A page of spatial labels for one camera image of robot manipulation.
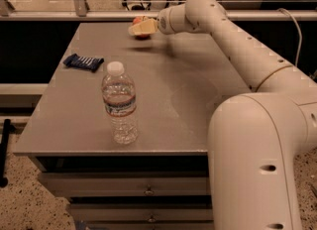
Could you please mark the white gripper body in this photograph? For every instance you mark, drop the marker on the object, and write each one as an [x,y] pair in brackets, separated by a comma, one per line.
[163,23]

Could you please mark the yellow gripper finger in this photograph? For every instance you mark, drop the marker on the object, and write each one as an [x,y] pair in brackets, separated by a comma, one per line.
[152,24]

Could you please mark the red apple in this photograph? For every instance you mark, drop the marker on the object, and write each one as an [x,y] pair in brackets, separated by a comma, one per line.
[140,28]

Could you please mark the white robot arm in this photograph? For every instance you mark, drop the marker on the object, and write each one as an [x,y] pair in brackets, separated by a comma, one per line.
[254,137]

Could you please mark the clear plastic water bottle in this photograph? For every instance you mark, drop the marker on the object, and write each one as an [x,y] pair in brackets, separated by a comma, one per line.
[119,97]

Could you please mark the blue snack bar wrapper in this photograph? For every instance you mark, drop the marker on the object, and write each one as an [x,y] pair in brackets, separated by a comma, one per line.
[84,63]

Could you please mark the grey drawer cabinet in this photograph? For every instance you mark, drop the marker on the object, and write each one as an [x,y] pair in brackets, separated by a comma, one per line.
[130,153]

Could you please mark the upper grey drawer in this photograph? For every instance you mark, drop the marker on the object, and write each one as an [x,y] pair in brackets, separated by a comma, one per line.
[101,184]

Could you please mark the grey drawer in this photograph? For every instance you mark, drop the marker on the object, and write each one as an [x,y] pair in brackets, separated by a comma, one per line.
[140,212]
[101,184]

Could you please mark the black bar on floor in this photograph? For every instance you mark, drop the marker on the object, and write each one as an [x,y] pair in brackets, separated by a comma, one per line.
[3,151]

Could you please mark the lower grey drawer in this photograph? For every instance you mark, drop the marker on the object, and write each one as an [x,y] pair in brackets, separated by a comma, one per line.
[140,212]

